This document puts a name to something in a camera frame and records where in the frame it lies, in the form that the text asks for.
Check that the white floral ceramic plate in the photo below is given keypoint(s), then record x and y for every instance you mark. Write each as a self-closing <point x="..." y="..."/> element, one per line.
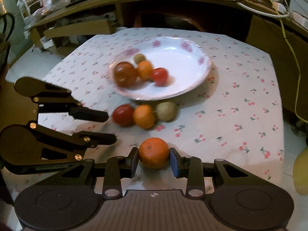
<point x="181" y="66"/>

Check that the yellow green object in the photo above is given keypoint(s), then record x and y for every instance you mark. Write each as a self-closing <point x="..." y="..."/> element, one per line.
<point x="300" y="173"/>

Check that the large dark red tomato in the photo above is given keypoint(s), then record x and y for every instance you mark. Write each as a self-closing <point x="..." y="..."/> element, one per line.
<point x="125" y="74"/>

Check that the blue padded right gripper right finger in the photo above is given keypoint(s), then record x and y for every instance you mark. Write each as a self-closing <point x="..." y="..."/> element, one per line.
<point x="190" y="168"/>

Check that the pale tan round fruit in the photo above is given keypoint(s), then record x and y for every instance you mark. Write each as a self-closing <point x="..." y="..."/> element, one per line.
<point x="166" y="111"/>

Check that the small tan fruit in plate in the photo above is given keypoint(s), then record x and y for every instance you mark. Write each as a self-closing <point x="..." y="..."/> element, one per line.
<point x="139" y="58"/>

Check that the orange tangerine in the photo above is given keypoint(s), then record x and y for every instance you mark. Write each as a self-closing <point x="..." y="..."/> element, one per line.
<point x="144" y="116"/>
<point x="154" y="153"/>
<point x="144" y="70"/>

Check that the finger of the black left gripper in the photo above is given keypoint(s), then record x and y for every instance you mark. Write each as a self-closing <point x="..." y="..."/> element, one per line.
<point x="41" y="143"/>
<point x="54" y="99"/>

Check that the cardboard box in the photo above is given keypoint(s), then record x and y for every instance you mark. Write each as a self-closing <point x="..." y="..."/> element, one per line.
<point x="102" y="26"/>

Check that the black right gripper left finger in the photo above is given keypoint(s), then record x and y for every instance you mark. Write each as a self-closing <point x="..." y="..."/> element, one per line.
<point x="116" y="169"/>

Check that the small red tomato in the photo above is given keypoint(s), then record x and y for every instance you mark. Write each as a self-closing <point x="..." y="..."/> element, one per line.
<point x="160" y="76"/>

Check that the orange tangerine in plate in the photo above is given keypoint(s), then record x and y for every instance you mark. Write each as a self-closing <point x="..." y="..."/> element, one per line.
<point x="144" y="70"/>

